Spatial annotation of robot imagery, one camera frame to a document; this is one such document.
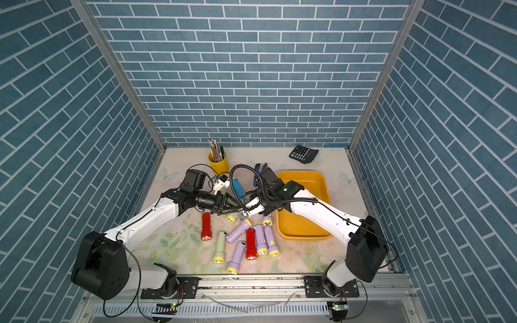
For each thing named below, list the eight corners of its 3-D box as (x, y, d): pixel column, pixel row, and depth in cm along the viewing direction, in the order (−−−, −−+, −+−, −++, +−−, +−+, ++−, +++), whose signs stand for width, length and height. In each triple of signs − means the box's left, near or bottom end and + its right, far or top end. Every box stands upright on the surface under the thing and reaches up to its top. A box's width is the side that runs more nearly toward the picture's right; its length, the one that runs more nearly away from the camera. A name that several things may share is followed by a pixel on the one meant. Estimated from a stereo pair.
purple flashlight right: (270, 259, 82) (270, 256, 79) (262, 231, 90) (262, 228, 87) (279, 256, 83) (280, 253, 80) (271, 228, 90) (271, 225, 88)
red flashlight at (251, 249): (245, 260, 82) (244, 258, 80) (247, 230, 90) (246, 228, 88) (256, 260, 82) (256, 258, 80) (257, 230, 90) (257, 228, 88)
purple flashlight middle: (257, 256, 83) (257, 254, 80) (253, 228, 90) (253, 225, 88) (268, 254, 83) (268, 251, 81) (263, 226, 91) (263, 223, 89)
